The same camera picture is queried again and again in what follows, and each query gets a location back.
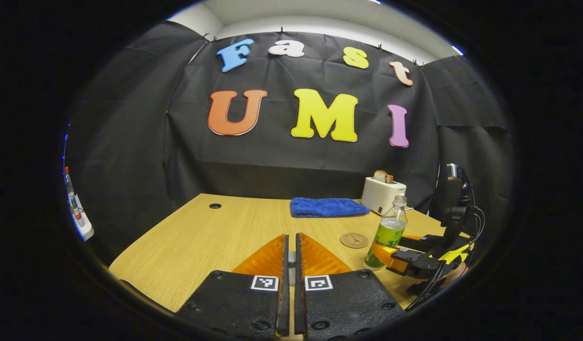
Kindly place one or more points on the round brown coaster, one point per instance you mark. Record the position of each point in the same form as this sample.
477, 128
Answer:
354, 240

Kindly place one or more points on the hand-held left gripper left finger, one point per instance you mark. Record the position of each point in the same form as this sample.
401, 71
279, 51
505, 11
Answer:
284, 303

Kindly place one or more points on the white toaster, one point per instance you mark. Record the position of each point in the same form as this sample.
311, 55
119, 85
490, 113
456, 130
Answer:
379, 196

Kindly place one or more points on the large bread slice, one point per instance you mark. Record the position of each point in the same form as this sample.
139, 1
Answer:
379, 176

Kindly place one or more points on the white teacup lid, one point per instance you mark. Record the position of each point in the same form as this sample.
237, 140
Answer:
291, 258

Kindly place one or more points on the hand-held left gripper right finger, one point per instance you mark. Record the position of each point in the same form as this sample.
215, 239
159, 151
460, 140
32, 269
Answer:
299, 303

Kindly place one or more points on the blue towel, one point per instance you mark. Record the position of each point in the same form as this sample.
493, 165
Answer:
327, 207

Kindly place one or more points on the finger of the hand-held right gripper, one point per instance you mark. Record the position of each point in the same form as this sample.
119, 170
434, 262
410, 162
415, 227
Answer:
414, 263
428, 241

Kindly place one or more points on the clear green-label water bottle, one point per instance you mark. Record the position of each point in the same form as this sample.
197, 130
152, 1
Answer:
388, 232

